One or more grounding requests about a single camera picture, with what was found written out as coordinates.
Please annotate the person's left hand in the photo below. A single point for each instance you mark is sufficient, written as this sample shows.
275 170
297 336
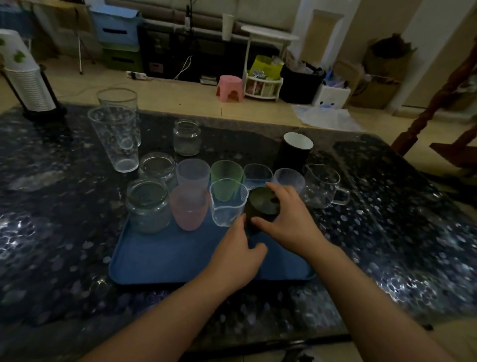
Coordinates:
233 264

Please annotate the person's right hand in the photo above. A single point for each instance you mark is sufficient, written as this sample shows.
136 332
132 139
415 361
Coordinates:
296 223

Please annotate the person's right thumb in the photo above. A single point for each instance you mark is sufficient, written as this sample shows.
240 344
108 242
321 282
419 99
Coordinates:
262 223

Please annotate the person's left thumb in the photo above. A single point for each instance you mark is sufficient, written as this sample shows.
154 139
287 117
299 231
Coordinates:
256 253

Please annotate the black cup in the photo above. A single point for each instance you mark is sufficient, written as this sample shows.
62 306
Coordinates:
259 207

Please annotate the person's left forearm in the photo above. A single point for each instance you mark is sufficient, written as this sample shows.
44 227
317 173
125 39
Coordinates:
160 324

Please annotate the person's right forearm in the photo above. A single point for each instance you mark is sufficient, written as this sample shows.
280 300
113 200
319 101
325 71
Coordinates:
369 309

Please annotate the pale blue square cup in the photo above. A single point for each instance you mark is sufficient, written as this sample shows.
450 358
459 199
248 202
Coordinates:
257 173

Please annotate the clear round plastic cup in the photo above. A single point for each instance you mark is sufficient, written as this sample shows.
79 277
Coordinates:
289 177

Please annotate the green plastic cup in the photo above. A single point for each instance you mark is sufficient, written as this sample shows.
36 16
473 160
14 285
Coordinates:
226 171

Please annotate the pink plastic cup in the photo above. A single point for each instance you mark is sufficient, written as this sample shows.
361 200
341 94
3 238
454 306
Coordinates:
189 212

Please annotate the black mug white inside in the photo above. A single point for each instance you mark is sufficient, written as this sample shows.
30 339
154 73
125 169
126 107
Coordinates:
294 154

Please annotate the lilac plastic cup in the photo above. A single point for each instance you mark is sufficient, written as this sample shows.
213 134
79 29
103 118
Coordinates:
193 173

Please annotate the blue plastic tray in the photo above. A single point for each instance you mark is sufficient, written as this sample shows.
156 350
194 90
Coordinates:
167 257

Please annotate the small glass jar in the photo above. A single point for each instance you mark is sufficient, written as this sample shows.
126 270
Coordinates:
187 140

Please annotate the large glass jar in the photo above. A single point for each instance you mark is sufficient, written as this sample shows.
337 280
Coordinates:
148 209

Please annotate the medium glass jar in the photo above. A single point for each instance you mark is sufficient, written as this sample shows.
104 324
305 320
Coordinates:
158 167

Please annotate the clear plastic sheet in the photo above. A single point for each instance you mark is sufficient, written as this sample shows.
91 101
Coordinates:
326 118

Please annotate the pink plastic stool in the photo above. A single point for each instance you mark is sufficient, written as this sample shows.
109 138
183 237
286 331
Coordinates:
230 88

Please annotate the black bin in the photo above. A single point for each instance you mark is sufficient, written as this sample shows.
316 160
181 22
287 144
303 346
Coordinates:
300 87

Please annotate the white box with face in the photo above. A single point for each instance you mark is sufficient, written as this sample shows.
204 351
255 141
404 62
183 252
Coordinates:
331 97

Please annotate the yellow-green bag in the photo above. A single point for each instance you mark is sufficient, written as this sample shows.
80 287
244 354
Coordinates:
266 67

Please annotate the tall dotted clear glass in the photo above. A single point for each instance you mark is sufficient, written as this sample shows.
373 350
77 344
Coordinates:
115 138

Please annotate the low cardboard box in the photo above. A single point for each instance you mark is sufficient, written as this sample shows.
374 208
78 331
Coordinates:
374 93

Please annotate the black cabinet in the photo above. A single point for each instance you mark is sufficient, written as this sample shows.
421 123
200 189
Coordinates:
208 56

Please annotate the tall plain clear glass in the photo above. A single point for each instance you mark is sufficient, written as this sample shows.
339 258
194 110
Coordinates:
121 97

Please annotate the white round side table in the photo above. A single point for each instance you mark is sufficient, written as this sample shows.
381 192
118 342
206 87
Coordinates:
268 33

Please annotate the white power strip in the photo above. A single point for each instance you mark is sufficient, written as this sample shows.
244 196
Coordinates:
136 75

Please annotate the beige wooden board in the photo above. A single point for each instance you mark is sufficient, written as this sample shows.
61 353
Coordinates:
320 37

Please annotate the white paper cup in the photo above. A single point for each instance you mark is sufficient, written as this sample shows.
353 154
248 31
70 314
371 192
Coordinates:
227 28

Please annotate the brown wooden chair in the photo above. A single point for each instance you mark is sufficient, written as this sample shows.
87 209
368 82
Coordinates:
432 108

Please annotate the tall cardboard box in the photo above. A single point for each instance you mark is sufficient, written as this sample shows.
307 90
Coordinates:
389 59

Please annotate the green storage box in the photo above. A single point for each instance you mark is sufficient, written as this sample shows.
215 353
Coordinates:
121 59

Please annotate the black cup holder stand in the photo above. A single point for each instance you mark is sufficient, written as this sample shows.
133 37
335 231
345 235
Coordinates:
52 106

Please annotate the blue storage box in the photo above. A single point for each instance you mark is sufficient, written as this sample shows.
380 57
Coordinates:
115 28

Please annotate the stack of white paper cups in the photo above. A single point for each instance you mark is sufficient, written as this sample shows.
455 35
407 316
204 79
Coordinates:
22 74

